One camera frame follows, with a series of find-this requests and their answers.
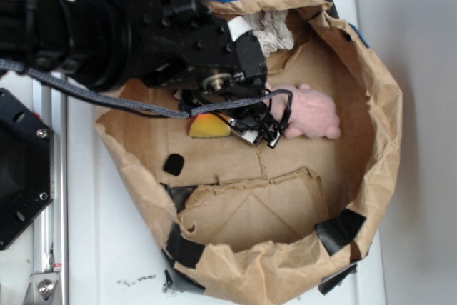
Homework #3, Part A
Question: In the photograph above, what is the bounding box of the brown paper bag bin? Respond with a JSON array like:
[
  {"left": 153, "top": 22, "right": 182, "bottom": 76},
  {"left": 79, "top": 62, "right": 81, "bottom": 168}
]
[{"left": 95, "top": 0, "right": 402, "bottom": 304}]

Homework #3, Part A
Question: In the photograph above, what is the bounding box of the grey braided cable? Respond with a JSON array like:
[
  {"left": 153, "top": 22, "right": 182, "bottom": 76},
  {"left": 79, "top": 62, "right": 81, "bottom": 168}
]
[{"left": 0, "top": 57, "right": 294, "bottom": 134}]

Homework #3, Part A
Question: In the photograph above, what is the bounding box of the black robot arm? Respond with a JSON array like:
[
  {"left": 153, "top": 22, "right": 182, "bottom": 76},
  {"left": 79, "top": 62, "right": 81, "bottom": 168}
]
[{"left": 1, "top": 0, "right": 291, "bottom": 147}]

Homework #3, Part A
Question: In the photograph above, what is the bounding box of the small black foam piece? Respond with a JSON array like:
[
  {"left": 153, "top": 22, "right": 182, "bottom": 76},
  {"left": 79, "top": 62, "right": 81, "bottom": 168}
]
[{"left": 163, "top": 154, "right": 185, "bottom": 176}]

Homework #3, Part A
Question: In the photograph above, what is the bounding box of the yellow sponge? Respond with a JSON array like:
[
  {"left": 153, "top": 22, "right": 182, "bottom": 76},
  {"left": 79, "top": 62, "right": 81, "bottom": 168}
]
[{"left": 188, "top": 114, "right": 231, "bottom": 139}]

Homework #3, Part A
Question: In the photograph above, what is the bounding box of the white crumpled paper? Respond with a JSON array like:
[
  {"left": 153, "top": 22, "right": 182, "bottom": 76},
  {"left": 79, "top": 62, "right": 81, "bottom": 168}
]
[{"left": 246, "top": 10, "right": 294, "bottom": 58}]

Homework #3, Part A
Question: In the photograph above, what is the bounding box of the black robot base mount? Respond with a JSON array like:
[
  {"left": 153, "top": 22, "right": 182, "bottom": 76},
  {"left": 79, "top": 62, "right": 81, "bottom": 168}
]
[{"left": 1, "top": 88, "right": 53, "bottom": 251}]

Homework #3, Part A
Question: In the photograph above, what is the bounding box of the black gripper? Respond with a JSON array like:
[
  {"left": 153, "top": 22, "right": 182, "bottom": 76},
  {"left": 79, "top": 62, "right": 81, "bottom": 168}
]
[{"left": 142, "top": 0, "right": 286, "bottom": 148}]

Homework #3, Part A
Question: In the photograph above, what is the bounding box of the white plastic tray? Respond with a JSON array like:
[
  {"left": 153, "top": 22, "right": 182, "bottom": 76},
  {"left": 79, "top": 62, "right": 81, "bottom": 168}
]
[{"left": 66, "top": 0, "right": 388, "bottom": 305}]

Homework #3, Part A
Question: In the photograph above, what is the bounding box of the aluminium rail frame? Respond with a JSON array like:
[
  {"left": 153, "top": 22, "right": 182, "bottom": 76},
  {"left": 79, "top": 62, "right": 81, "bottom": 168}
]
[{"left": 23, "top": 80, "right": 69, "bottom": 304}]

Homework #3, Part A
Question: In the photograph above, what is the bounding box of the pink plush bunny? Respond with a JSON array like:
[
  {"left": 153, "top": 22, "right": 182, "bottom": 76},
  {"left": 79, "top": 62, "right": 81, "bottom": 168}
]
[{"left": 266, "top": 84, "right": 341, "bottom": 139}]

